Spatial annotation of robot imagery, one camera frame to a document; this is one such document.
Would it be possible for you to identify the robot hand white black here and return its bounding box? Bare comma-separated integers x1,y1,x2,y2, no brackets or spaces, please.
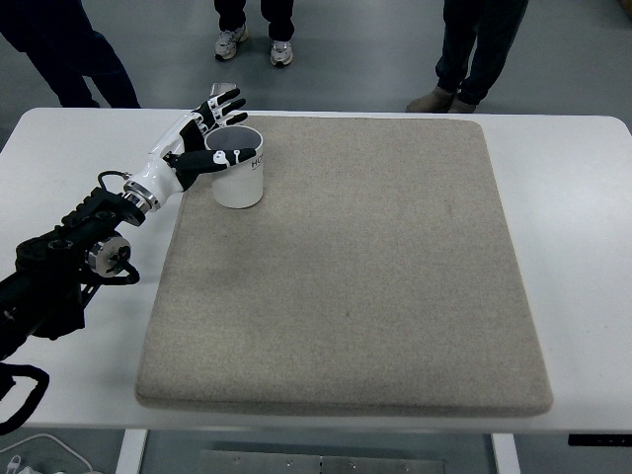
128,87,266,212

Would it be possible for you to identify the white ribbed cup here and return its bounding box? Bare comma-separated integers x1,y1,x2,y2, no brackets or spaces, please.
204,125,267,208

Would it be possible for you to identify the person in dark trousers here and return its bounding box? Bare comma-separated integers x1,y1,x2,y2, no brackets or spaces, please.
0,0,142,109

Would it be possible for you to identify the person with white sneakers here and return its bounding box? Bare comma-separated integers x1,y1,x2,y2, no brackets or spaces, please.
213,0,296,68

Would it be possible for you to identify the beige fabric mat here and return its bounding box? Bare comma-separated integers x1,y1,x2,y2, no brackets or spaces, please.
134,114,554,419

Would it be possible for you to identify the white table leg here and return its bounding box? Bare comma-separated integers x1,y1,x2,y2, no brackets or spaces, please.
491,433,519,474
116,429,149,474

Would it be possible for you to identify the grey metal plate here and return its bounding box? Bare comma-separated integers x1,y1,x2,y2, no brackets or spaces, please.
199,448,445,474

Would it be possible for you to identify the person with brown boots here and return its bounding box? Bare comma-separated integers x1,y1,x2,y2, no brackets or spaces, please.
406,0,529,114

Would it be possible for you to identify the black table control panel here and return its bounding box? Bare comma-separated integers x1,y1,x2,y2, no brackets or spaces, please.
567,434,632,447

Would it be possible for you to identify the white cable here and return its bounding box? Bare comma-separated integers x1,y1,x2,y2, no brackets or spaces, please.
0,433,95,474

